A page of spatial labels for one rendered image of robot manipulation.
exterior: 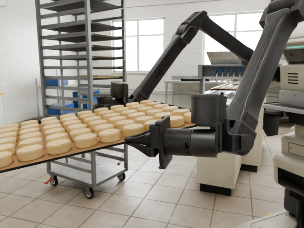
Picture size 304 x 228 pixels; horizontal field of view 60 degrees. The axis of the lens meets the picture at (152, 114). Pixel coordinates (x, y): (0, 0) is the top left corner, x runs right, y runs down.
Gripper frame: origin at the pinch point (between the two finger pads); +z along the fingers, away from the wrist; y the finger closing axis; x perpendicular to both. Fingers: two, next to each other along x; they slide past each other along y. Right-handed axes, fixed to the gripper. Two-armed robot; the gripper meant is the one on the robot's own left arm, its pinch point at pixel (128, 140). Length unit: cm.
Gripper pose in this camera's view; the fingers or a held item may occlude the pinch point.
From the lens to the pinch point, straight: 60.1
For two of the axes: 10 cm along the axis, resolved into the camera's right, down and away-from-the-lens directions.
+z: -9.4, 0.0, 3.5
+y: 0.8, 9.8, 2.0
